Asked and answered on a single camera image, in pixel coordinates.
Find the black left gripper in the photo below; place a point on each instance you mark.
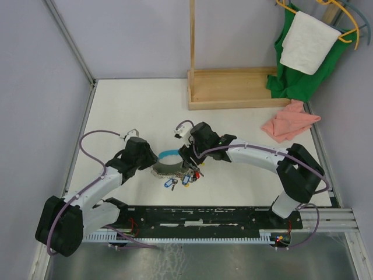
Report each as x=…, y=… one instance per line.
x=151, y=157

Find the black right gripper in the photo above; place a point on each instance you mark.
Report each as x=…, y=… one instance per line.
x=186, y=152

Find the metal keyring organizer blue handle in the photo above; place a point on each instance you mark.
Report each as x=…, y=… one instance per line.
x=170, y=165

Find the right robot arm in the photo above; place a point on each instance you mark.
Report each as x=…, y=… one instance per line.
x=299, y=173

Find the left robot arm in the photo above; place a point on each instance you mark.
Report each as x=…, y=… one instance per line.
x=66, y=221

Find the blue key tag on organizer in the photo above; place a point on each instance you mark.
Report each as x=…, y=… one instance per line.
x=168, y=183

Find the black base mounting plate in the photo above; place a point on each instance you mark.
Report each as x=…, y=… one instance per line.
x=252, y=218

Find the pink cloth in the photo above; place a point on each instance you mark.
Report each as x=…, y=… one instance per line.
x=289, y=122

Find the green shirt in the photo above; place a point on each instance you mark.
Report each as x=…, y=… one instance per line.
x=292, y=84

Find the white towel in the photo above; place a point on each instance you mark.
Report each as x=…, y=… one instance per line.
x=307, y=43

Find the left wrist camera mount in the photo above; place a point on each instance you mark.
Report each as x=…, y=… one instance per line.
x=132, y=133

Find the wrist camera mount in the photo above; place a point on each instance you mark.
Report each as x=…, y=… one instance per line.
x=182, y=129
x=132, y=133

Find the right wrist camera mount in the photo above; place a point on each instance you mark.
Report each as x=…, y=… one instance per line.
x=182, y=129

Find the wooden rack frame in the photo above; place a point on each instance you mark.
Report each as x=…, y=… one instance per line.
x=227, y=88

